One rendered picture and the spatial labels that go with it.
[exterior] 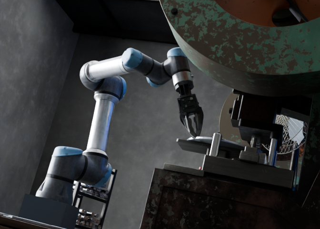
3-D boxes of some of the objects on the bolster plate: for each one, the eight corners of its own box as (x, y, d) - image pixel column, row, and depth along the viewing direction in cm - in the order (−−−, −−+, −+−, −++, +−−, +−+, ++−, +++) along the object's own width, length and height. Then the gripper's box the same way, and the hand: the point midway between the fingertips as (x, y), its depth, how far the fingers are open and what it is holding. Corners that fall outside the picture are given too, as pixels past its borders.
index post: (208, 156, 167) (214, 130, 169) (209, 158, 169) (215, 133, 172) (216, 158, 166) (222, 132, 169) (217, 160, 169) (223, 134, 171)
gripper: (170, 83, 180) (182, 136, 173) (194, 77, 179) (206, 130, 172) (174, 91, 188) (185, 142, 181) (196, 85, 187) (209, 136, 180)
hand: (196, 135), depth 179 cm, fingers closed
